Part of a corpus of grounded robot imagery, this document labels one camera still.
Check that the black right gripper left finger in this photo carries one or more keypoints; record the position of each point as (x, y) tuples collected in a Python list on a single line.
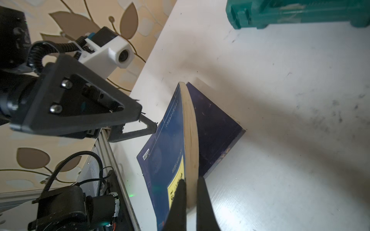
[(177, 217)]

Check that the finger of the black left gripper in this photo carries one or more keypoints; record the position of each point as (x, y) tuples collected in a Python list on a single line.
[(118, 132), (67, 98)]

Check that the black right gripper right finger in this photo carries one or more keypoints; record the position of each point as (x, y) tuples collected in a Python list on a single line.
[(206, 220)]

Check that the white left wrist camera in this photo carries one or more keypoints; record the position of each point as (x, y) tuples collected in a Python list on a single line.
[(110, 51)]

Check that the worn purple barcode book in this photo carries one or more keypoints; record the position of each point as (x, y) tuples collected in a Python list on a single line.
[(217, 131)]

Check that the green plastic tool case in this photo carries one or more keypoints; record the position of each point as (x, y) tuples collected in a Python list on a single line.
[(260, 14)]

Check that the navy book bottom stack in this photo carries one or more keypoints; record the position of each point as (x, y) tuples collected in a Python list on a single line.
[(171, 154)]

